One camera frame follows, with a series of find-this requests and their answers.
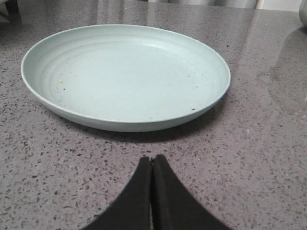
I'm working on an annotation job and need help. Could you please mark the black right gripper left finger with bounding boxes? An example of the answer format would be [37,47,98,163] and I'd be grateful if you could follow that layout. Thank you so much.
[84,157,152,230]

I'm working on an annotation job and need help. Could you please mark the light green round plate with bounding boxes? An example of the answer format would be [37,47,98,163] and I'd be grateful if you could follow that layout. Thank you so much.
[21,24,231,132]

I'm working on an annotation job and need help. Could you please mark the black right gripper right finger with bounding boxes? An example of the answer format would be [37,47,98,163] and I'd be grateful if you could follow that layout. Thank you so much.
[151,154,230,230]

